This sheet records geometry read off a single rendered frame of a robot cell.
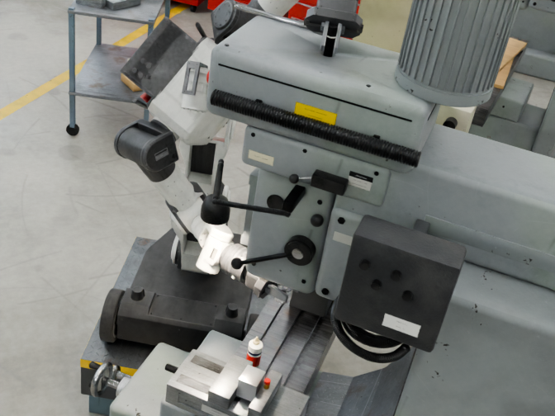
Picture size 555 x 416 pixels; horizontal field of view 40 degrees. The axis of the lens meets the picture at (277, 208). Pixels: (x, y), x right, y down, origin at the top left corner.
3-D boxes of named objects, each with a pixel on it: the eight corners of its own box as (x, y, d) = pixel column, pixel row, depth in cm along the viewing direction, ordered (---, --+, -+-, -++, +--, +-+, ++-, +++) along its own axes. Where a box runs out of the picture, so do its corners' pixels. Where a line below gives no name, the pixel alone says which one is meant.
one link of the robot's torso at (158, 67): (126, 102, 241) (97, 88, 206) (196, 19, 240) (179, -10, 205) (199, 163, 241) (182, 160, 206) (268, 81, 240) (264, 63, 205)
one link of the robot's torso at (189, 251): (177, 245, 307) (177, 166, 270) (226, 253, 307) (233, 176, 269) (168, 276, 297) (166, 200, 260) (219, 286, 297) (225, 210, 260)
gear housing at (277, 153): (238, 164, 171) (243, 125, 166) (277, 122, 191) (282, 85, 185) (381, 211, 164) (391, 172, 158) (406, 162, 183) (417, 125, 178)
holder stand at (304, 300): (288, 305, 243) (298, 256, 232) (309, 267, 261) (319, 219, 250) (324, 318, 241) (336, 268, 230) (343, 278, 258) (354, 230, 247)
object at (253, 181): (239, 243, 196) (249, 173, 184) (245, 235, 199) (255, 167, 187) (253, 248, 195) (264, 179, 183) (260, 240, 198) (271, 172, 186)
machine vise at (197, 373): (164, 401, 204) (167, 372, 198) (191, 366, 216) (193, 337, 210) (285, 454, 196) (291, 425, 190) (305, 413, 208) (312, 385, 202)
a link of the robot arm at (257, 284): (262, 281, 195) (225, 259, 199) (257, 309, 200) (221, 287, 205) (290, 258, 204) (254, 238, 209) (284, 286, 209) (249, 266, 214)
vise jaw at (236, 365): (206, 400, 198) (208, 390, 195) (231, 363, 209) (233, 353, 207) (227, 409, 196) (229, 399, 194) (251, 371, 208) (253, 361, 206)
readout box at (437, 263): (330, 322, 150) (351, 236, 138) (343, 295, 157) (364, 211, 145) (429, 358, 145) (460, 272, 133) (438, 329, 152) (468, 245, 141)
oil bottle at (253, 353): (243, 366, 219) (247, 338, 213) (249, 357, 222) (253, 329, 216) (256, 371, 218) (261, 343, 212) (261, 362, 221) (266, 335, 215)
